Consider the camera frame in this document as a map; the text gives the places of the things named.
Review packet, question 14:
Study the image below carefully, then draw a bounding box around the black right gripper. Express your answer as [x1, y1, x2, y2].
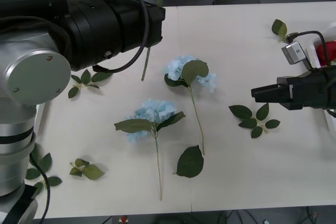
[251, 68, 330, 111]

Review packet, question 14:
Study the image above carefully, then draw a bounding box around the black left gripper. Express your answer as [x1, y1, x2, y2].
[117, 0, 166, 53]

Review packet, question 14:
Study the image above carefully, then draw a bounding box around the green leaf twig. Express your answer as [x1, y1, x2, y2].
[271, 18, 289, 43]
[25, 142, 63, 197]
[68, 69, 114, 99]
[69, 158, 106, 182]
[228, 102, 281, 139]

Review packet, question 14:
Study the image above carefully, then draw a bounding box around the red artificial rose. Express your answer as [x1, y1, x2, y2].
[316, 40, 336, 67]

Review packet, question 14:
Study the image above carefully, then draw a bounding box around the large single green leaf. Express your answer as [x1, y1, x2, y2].
[172, 145, 205, 178]

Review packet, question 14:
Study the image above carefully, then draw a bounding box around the pale grey right wrist camera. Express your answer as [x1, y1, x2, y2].
[281, 41, 308, 65]

